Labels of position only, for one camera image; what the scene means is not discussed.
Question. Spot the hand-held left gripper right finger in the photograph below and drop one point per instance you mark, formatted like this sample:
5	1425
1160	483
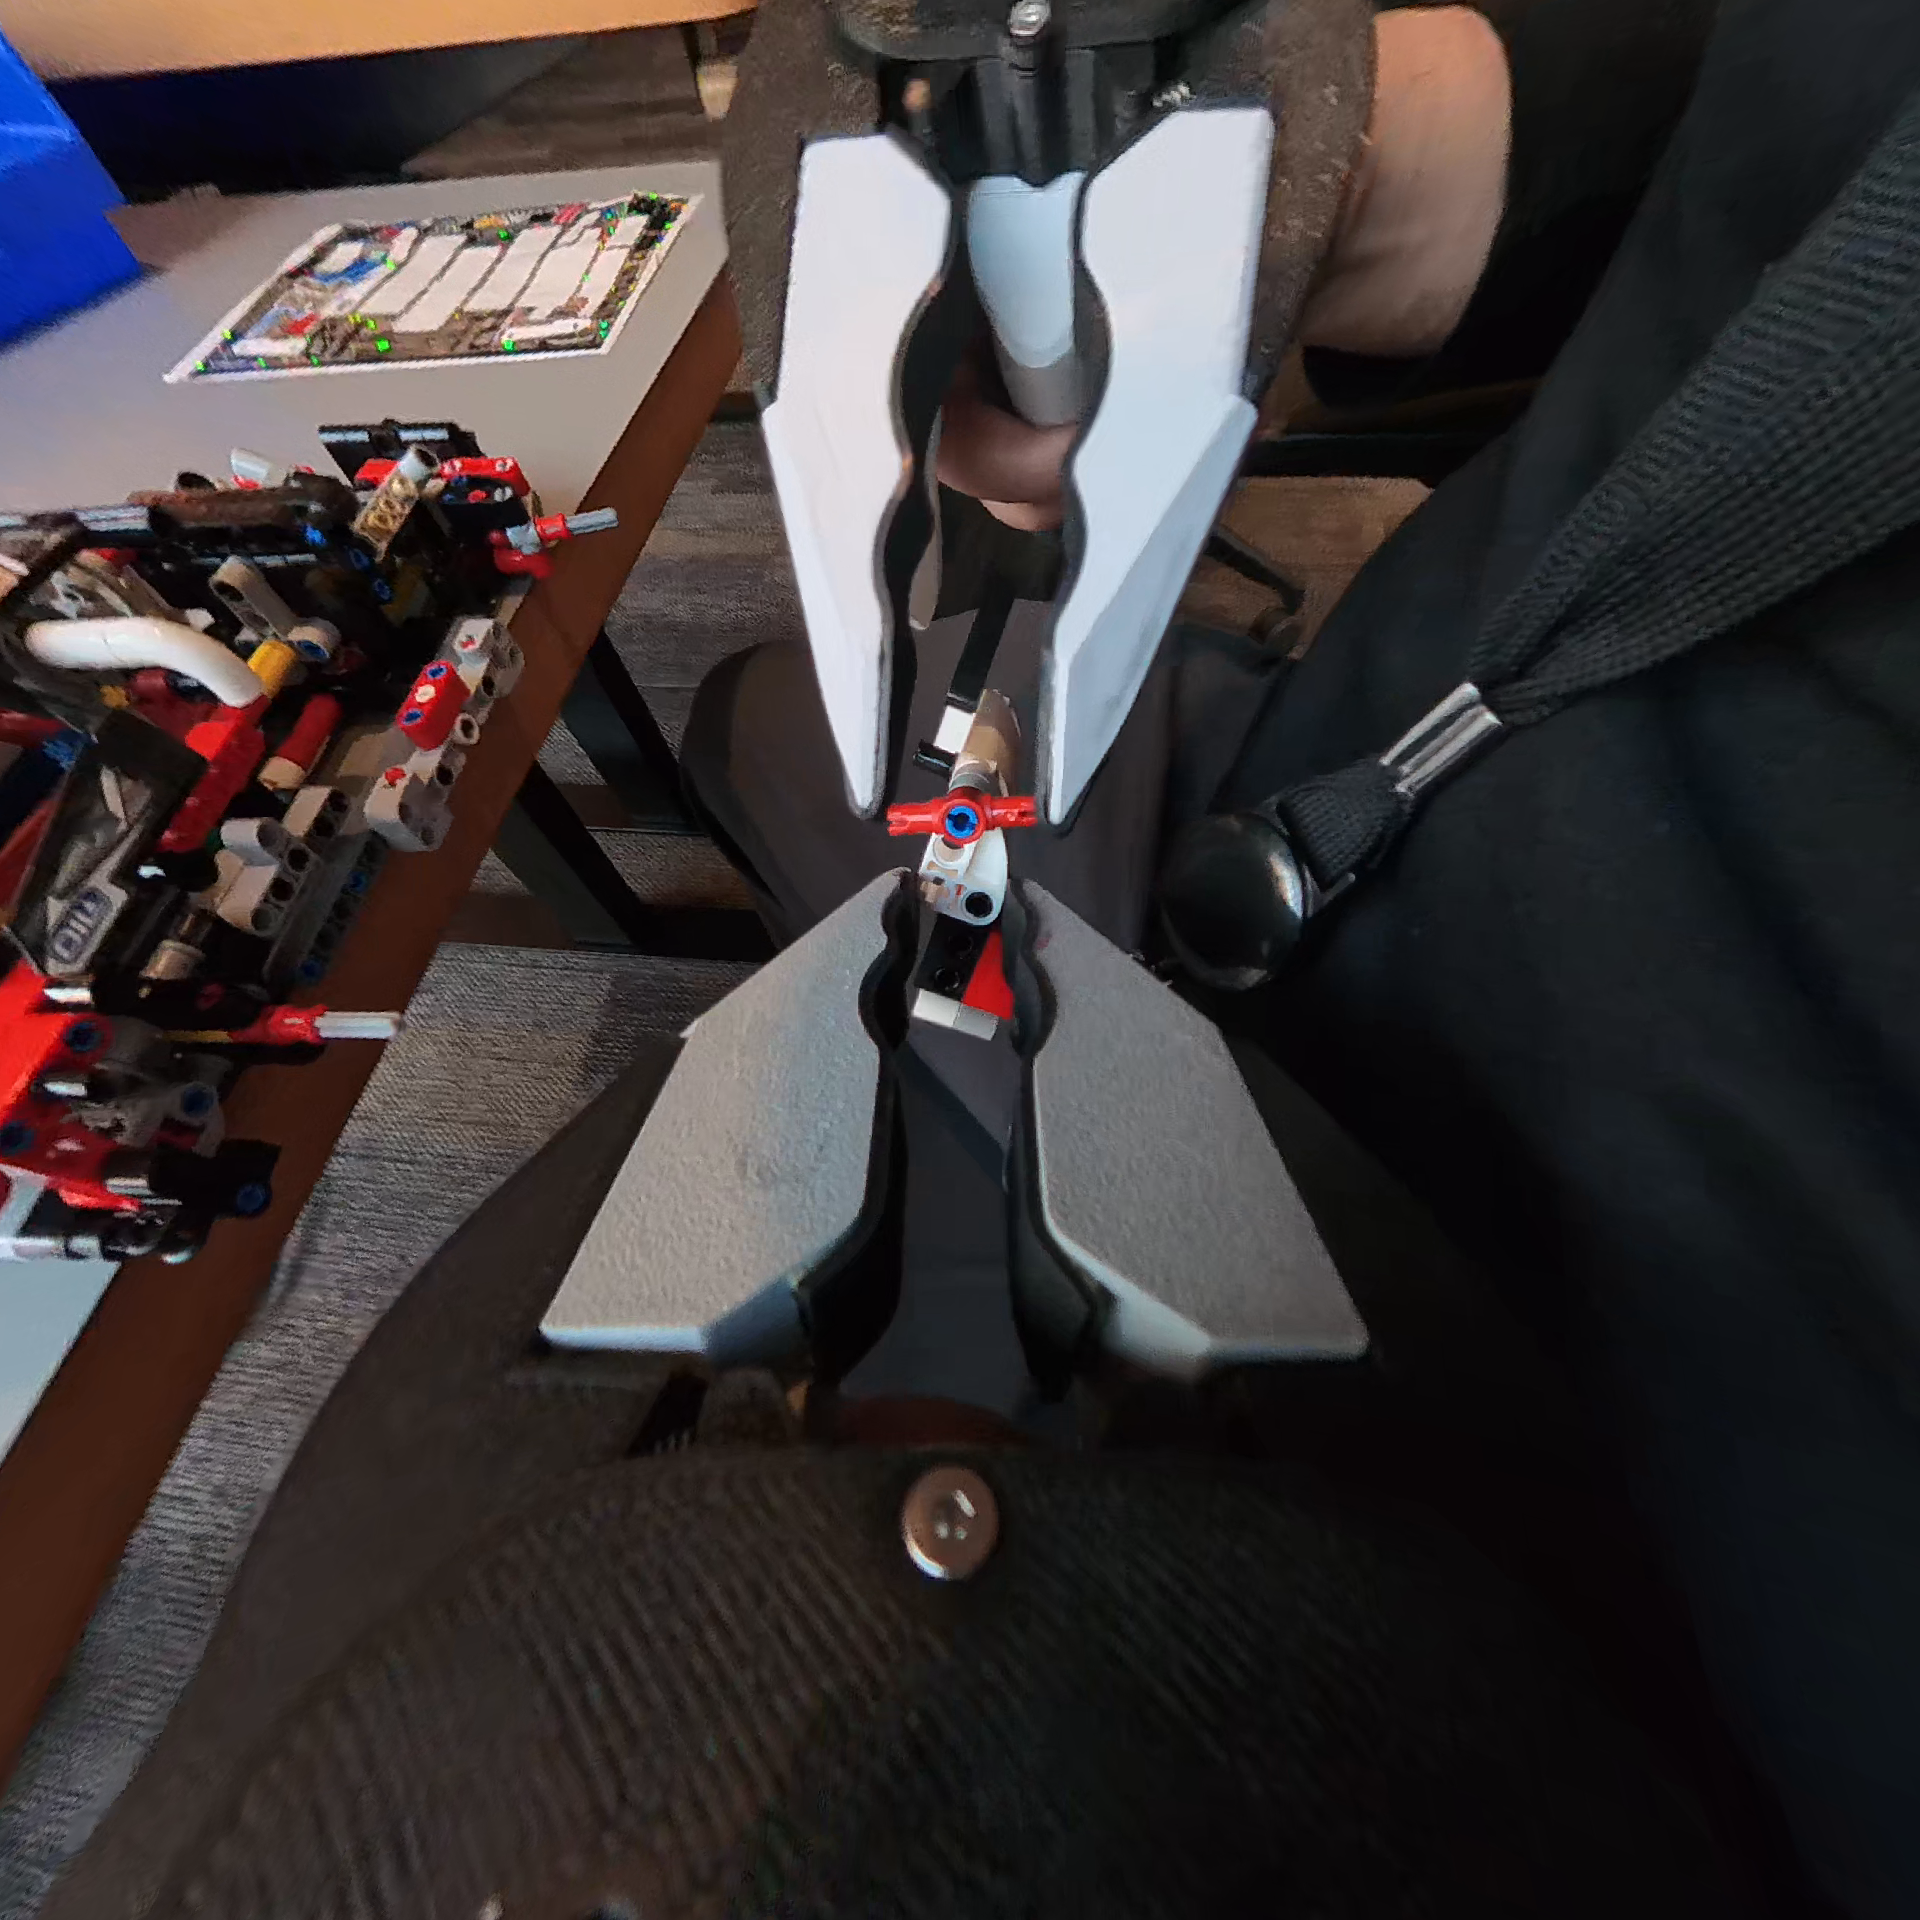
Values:
1170	1170

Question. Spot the person's right hand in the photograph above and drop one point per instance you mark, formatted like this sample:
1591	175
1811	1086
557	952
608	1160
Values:
1410	180

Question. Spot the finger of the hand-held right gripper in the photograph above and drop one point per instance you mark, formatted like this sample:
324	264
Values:
849	374
1170	374

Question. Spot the sticker sheet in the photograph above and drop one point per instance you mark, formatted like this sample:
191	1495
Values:
450	285

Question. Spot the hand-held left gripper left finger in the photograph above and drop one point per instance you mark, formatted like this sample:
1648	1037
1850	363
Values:
720	1170

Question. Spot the blue plastic bin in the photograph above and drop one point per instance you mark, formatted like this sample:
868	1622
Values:
53	211

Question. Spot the toy brick race car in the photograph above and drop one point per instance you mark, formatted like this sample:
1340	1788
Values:
225	721

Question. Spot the red white brick subassembly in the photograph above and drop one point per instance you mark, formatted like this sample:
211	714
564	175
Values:
961	931

